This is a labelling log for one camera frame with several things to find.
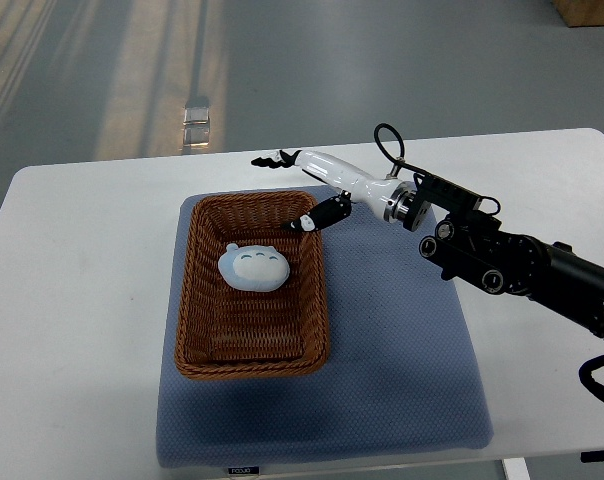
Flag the black table control panel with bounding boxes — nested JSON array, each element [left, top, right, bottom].
[[580, 450, 604, 463]]

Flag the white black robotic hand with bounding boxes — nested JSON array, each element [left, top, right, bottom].
[[251, 150, 415, 233]]

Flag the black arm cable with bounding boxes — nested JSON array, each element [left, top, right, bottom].
[[578, 347, 604, 411]]

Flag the metal floor plate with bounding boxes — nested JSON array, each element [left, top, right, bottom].
[[182, 96, 211, 148]]

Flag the blue quilted mat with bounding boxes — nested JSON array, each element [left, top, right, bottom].
[[156, 196, 493, 468]]

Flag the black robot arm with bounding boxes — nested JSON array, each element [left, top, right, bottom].
[[393, 173, 604, 340]]

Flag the blue white plush toy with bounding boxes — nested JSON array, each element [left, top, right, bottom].
[[217, 243, 290, 293]]

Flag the white table leg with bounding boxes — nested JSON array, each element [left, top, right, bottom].
[[502, 457, 531, 480]]

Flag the cardboard box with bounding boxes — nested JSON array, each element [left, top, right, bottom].
[[552, 0, 604, 28]]

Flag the brown wicker basket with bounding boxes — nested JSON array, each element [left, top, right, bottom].
[[174, 190, 329, 380]]

